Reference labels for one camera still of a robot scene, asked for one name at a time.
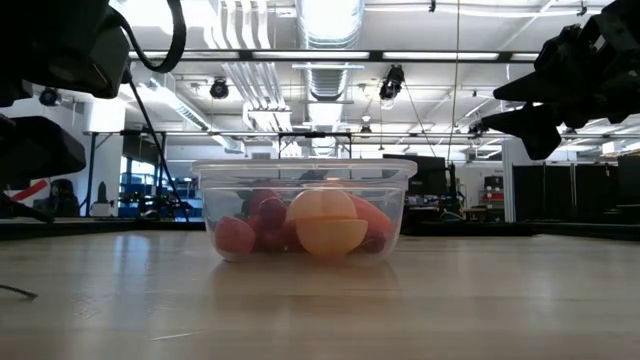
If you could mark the red toy cherry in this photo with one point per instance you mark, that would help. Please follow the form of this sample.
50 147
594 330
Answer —
273 213
374 244

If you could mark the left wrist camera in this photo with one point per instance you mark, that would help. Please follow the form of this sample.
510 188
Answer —
85 60

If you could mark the blue shelving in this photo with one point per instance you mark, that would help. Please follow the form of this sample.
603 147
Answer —
131 190

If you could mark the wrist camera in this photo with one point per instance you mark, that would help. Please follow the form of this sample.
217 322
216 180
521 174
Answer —
85 60
565 50

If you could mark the black monitor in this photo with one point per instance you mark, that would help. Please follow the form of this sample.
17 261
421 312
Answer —
431 175

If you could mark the dark green bottle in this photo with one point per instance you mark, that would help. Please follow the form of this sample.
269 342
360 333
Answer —
102 192

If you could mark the black round ceiling lamp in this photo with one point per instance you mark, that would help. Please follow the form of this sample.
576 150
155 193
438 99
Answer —
219 89
392 82

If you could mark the black partition panel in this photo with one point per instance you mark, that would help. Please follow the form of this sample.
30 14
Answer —
630 180
560 192

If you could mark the white pillar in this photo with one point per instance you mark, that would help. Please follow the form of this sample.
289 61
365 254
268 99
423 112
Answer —
507 190

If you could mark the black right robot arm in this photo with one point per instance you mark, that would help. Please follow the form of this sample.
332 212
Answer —
627 15

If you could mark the clear plastic tupperware container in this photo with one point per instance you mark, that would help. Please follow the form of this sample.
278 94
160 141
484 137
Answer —
300 167

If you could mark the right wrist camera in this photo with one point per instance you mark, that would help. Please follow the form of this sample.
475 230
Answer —
565 50

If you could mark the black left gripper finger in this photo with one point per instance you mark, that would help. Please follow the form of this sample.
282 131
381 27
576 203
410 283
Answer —
40 150

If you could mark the red storage rack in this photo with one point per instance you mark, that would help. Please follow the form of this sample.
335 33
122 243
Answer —
492 196

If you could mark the red toy strawberry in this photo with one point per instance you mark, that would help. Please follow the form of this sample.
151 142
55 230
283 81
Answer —
234 236
255 197
272 243

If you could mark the orange-pink toy peach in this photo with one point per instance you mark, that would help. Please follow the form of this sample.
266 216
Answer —
325 225

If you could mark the hanging linear light fixture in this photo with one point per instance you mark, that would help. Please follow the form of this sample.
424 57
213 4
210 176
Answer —
310 55

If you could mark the silver ceiling duct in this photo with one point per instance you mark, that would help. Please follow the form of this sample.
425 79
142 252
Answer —
330 30

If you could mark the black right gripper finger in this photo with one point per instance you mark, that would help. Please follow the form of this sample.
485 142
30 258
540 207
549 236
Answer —
535 89
540 127

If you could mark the orange toy carrot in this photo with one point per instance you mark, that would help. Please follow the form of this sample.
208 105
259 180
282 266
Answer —
376 217

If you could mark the black overhead rail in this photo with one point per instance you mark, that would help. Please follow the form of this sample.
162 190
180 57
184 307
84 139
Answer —
225 133

